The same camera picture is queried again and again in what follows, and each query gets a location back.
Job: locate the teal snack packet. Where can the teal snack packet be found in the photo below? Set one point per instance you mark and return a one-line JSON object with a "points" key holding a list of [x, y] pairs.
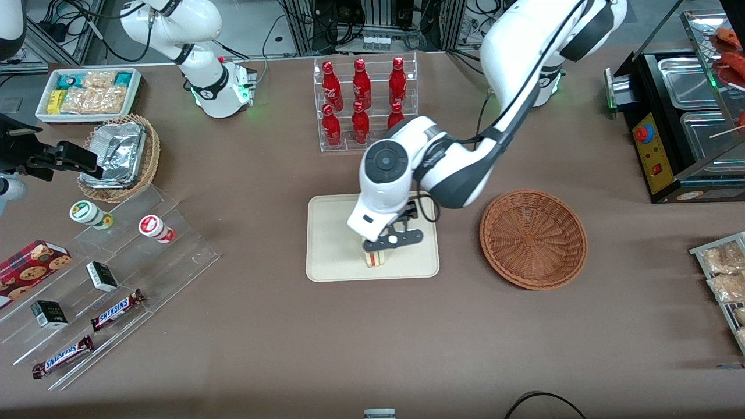
{"points": [[67, 81], [124, 78]]}

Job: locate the clear acrylic bottle rack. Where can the clear acrylic bottle rack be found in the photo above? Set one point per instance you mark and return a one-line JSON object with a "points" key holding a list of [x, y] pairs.
{"points": [[375, 67]]}

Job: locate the brown round wicker basket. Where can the brown round wicker basket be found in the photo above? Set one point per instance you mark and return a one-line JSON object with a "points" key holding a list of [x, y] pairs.
{"points": [[532, 238]]}

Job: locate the small grey device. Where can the small grey device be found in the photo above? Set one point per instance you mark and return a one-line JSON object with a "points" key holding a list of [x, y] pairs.
{"points": [[379, 414]]}

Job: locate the red cola bottle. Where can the red cola bottle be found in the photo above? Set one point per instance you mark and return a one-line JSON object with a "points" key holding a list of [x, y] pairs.
{"points": [[332, 129], [395, 116], [397, 82], [360, 126], [332, 87], [361, 86]]}

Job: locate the green lid yogurt cup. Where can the green lid yogurt cup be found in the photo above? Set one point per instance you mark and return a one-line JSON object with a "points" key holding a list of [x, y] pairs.
{"points": [[87, 213]]}

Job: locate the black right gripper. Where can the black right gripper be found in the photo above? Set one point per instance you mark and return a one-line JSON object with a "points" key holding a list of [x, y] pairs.
{"points": [[17, 150]]}

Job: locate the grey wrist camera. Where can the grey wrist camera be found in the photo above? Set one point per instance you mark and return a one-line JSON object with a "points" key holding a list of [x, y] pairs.
{"points": [[10, 195], [401, 237]]}

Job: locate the white power strip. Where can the white power strip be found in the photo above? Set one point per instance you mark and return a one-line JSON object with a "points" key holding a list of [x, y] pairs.
{"points": [[375, 42]]}

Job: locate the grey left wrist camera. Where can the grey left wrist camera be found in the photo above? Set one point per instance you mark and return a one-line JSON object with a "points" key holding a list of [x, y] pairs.
{"points": [[401, 237]]}

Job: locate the triangular sandwich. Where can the triangular sandwich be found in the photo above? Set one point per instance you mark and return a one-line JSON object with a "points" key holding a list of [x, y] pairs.
{"points": [[375, 258]]}

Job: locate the yellow snack packet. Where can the yellow snack packet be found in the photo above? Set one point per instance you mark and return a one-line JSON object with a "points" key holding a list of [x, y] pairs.
{"points": [[55, 102]]}

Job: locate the red lid yogurt cup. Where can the red lid yogurt cup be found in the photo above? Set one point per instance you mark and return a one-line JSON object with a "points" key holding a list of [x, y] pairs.
{"points": [[153, 227]]}

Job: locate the snickers chocolate bar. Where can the snickers chocolate bar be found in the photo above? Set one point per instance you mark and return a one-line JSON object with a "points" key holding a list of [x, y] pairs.
{"points": [[116, 310], [63, 357]]}

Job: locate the steel warmer pan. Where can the steel warmer pan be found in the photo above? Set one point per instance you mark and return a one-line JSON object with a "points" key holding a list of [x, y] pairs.
{"points": [[707, 137], [687, 82]]}

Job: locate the aluminium foil container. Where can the aluminium foil container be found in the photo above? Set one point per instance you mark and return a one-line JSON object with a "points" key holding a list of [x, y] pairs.
{"points": [[119, 152]]}

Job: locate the light wicker basket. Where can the light wicker basket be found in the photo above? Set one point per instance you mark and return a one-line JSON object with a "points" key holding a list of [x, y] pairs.
{"points": [[150, 157]]}

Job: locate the white rectangular snack bin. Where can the white rectangular snack bin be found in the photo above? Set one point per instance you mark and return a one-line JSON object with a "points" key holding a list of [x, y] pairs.
{"points": [[134, 96]]}

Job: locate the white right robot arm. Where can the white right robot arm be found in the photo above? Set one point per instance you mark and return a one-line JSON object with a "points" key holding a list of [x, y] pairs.
{"points": [[205, 87]]}

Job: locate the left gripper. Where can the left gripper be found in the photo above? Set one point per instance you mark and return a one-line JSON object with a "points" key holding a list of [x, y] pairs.
{"points": [[411, 210]]}

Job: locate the black food warmer cabinet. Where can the black food warmer cabinet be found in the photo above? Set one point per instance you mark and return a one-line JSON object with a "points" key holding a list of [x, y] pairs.
{"points": [[652, 151]]}

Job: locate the aluminium frame structure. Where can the aluminium frame structure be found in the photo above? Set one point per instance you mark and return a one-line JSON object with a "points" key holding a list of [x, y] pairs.
{"points": [[378, 14]]}

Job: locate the clear rice cracker bag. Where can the clear rice cracker bag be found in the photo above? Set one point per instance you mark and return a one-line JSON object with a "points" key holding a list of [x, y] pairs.
{"points": [[93, 99]]}

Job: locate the red sausage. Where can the red sausage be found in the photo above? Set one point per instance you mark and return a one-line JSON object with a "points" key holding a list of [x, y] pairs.
{"points": [[734, 61], [728, 36]]}

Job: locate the red cookie box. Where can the red cookie box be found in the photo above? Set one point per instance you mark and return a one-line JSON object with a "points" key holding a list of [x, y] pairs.
{"points": [[29, 269]]}

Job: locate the clear acrylic stepped display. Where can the clear acrylic stepped display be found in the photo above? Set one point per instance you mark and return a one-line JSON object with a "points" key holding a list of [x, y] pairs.
{"points": [[169, 262]]}

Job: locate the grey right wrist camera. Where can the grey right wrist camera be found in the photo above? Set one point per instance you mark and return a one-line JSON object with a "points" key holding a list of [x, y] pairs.
{"points": [[10, 195]]}

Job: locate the small black carton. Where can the small black carton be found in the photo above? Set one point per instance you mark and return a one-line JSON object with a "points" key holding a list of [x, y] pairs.
{"points": [[49, 314], [102, 276]]}

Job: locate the clear bag of pastries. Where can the clear bag of pastries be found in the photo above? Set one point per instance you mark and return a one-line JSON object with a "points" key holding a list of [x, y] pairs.
{"points": [[727, 287], [722, 259]]}

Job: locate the beige plastic tray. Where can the beige plastic tray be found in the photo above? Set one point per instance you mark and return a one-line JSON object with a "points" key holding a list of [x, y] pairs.
{"points": [[332, 244]]}

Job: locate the tray of packaged pastries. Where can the tray of packaged pastries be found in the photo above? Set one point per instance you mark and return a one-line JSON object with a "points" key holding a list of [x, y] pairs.
{"points": [[698, 251]]}

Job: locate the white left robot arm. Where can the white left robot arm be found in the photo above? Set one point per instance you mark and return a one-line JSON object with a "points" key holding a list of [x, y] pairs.
{"points": [[524, 52]]}

